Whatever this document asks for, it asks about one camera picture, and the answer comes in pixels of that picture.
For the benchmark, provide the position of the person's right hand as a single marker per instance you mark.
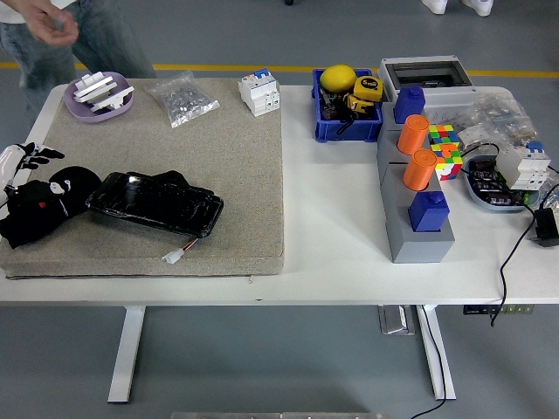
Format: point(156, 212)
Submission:
point(50, 26)

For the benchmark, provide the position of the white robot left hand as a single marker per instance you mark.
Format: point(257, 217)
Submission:
point(11, 163)

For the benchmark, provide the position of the black table control panel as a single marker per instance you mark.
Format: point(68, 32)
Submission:
point(480, 310)

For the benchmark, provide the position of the person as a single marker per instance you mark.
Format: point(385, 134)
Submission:
point(105, 39)

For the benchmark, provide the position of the white plastic plate piece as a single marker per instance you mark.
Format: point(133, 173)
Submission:
point(115, 97)
point(94, 85)

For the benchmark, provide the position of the purple tray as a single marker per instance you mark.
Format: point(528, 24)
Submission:
point(76, 109)

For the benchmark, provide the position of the clear bag of screws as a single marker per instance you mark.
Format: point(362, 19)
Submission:
point(183, 100)

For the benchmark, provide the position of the grey-brown mat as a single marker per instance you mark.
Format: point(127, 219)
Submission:
point(196, 153)

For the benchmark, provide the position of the white table leg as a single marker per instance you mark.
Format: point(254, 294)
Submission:
point(126, 349)
point(439, 349)

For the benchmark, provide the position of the yellow ball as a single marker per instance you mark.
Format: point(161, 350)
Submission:
point(337, 78)

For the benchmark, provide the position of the dark tools in bin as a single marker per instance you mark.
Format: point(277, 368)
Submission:
point(332, 107)

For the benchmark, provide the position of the blue plastic bin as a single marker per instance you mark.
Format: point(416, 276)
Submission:
point(349, 128)

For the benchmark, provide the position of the yellow black tape measure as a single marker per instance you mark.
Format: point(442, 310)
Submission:
point(358, 105)

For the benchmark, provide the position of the blue square block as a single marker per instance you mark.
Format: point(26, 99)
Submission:
point(429, 214)
point(409, 105)

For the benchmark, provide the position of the orange cylinder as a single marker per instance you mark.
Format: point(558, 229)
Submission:
point(414, 135)
point(420, 170)

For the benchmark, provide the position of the white shoe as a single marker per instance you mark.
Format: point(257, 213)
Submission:
point(434, 5)
point(478, 6)

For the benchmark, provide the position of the colourful puzzle cube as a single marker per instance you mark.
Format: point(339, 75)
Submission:
point(443, 133)
point(447, 163)

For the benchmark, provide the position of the metal plate under table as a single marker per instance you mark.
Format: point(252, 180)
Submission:
point(395, 320)

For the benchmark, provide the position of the grey peg holder block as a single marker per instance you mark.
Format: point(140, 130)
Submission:
point(421, 246)

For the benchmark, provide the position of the blue-grey dish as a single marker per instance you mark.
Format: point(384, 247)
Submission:
point(476, 196)

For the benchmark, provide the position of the clear bag of parts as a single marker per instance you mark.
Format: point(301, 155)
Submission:
point(502, 113)

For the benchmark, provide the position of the dark parts in dish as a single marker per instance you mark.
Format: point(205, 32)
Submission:
point(489, 185)

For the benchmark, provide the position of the small clear bag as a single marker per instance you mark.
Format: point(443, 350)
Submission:
point(551, 192)

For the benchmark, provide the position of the black power adapter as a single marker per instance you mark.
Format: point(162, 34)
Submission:
point(546, 227)

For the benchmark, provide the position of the white circuit breaker blue switch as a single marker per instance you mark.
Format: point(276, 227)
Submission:
point(257, 94)
point(522, 168)

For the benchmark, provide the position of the grey electrical enclosure box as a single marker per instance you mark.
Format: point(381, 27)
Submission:
point(450, 94)

